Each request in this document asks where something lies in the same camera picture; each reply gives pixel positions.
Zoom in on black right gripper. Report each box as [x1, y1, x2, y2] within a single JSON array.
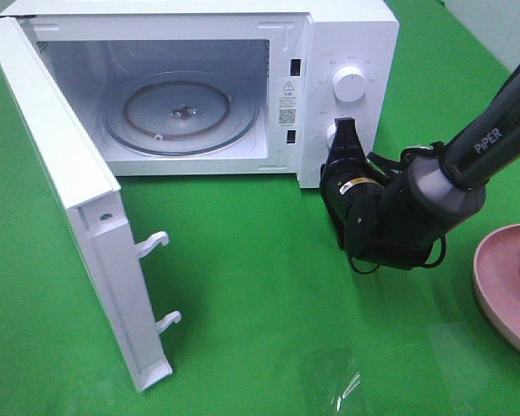
[[320, 117, 399, 260]]

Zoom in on glass microwave turntable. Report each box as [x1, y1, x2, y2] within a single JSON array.
[[102, 71, 266, 157]]

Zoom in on white microwave door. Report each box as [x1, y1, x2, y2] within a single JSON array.
[[0, 17, 181, 392]]

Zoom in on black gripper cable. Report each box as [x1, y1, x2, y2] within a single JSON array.
[[335, 140, 447, 275]]

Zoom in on white lower microwave knob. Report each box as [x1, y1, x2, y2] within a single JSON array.
[[325, 124, 336, 149]]

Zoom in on white microwave oven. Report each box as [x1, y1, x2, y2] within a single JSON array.
[[0, 1, 400, 188]]

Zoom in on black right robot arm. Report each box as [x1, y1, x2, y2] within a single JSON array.
[[320, 63, 520, 270]]

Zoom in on white microwave knob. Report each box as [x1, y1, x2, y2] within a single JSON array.
[[331, 63, 367, 103], [325, 124, 336, 149]]

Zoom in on pink round plate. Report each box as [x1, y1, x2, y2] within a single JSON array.
[[473, 223, 520, 352]]

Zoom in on white upper microwave knob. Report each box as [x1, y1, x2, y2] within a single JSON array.
[[331, 63, 367, 103]]

